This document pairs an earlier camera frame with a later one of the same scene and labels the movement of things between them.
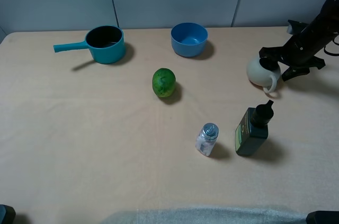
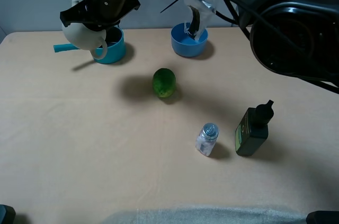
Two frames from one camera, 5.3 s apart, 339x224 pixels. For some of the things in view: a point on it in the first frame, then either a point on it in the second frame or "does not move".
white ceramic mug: x=261 y=76 to x=86 y=37
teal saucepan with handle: x=106 y=45 does not move
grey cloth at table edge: x=211 y=215 does not move
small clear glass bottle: x=206 y=139 does not move
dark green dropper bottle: x=253 y=130 does not move
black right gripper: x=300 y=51 to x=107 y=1
